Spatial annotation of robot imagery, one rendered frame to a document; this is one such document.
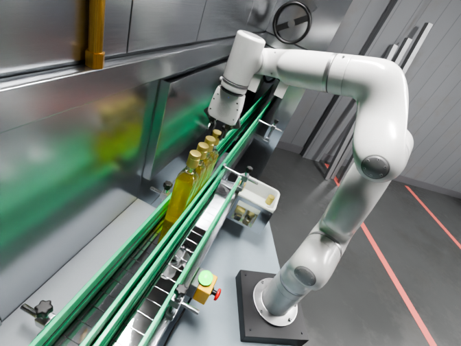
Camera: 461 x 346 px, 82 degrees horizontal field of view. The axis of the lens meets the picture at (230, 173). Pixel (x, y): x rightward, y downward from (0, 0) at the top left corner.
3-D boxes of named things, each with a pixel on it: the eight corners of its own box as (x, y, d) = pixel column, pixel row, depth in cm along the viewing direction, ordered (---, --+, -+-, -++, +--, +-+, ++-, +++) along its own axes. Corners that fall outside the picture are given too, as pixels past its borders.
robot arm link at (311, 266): (315, 280, 99) (352, 244, 84) (293, 318, 85) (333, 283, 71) (289, 258, 103) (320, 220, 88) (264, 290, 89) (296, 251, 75)
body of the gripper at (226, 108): (214, 82, 79) (204, 114, 86) (245, 96, 78) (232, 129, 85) (223, 77, 85) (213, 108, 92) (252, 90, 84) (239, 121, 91)
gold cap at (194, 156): (190, 159, 81) (193, 147, 79) (199, 165, 80) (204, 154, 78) (183, 164, 78) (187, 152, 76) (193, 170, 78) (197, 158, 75)
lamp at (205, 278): (201, 270, 86) (204, 266, 85) (213, 277, 86) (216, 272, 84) (195, 282, 83) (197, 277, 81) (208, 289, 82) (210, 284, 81)
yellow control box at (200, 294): (193, 278, 92) (199, 266, 88) (213, 288, 91) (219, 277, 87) (184, 295, 86) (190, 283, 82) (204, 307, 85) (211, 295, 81)
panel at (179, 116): (229, 105, 162) (250, 48, 143) (233, 107, 162) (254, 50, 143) (141, 176, 88) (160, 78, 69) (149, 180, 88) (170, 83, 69)
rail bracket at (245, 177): (219, 176, 119) (228, 154, 112) (252, 193, 117) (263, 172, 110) (216, 180, 116) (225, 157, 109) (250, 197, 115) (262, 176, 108)
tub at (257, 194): (235, 184, 141) (241, 171, 136) (274, 203, 139) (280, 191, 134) (224, 202, 127) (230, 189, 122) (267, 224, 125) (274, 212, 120)
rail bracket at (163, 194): (150, 200, 95) (157, 172, 88) (167, 209, 95) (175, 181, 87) (144, 206, 92) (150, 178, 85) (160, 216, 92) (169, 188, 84)
